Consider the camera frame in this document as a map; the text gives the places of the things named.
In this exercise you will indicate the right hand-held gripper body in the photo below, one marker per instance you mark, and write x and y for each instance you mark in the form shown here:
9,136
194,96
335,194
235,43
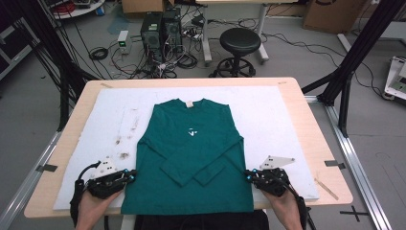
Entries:
271,182

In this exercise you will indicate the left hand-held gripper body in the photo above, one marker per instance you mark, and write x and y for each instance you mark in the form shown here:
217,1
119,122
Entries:
105,185

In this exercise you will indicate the green long-sleeved shirt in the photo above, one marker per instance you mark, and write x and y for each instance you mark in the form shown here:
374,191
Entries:
191,153

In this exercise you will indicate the person's left hand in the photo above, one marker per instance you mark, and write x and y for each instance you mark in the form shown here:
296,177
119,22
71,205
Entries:
92,209

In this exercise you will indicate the person's right hand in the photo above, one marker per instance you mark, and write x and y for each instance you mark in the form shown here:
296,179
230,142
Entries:
285,207

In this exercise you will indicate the white foam mat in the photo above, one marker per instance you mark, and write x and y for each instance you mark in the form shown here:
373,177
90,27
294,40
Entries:
271,127

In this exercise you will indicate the thin wooden strip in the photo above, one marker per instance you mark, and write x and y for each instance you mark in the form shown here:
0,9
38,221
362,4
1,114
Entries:
327,189

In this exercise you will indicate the black tape piece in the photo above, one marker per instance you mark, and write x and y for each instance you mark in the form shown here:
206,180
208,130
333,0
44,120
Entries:
335,164
47,167

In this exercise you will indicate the person's dark clothing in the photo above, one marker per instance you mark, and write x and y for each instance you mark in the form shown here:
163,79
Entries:
201,223

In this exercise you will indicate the brown tape strip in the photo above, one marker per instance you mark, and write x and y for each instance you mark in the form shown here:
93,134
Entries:
107,85

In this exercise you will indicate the black tape cross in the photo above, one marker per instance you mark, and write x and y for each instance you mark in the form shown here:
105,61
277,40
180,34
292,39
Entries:
354,213

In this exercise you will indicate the black round stool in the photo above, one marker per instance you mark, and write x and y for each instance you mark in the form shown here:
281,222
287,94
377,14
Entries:
240,41

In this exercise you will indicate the white box with green light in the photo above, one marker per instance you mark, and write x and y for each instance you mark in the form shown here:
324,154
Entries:
123,40

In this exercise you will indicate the black computer tower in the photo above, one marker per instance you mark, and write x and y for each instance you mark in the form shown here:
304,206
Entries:
151,32
172,30

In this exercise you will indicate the white device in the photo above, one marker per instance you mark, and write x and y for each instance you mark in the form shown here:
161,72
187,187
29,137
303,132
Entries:
395,80

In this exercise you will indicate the grey shelf unit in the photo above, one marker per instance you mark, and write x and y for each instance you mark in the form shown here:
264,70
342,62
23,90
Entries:
12,48

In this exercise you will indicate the white round table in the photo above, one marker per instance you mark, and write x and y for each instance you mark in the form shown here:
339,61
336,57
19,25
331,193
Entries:
79,11

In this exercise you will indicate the small cardboard box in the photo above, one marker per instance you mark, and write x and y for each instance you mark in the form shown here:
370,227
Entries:
143,5

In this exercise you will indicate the large cardboard box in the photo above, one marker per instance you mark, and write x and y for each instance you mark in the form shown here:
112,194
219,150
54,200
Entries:
332,16

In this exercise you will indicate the aluminium rail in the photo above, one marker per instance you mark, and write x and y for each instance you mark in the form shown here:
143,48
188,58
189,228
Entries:
22,191
354,159

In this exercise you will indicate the white desk frame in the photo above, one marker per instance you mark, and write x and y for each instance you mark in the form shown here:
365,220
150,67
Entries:
207,41

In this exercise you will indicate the black metal frame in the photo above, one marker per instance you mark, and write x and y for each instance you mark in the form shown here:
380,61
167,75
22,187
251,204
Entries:
54,41
360,54

